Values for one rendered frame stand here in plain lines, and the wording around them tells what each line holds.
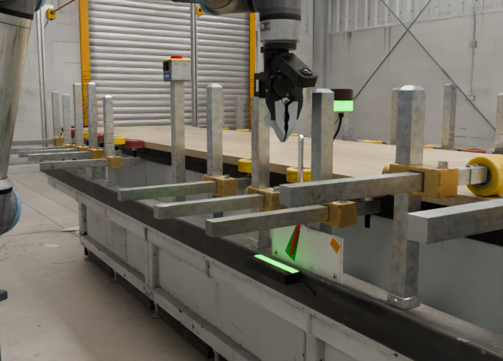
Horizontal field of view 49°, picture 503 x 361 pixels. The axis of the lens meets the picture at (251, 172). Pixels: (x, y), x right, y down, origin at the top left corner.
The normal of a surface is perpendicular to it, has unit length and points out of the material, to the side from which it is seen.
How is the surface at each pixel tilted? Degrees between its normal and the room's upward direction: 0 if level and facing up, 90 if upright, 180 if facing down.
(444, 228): 90
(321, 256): 90
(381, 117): 90
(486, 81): 90
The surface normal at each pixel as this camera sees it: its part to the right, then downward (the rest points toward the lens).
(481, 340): 0.00, -0.99
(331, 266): -0.84, 0.07
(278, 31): -0.11, 0.13
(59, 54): 0.58, 0.11
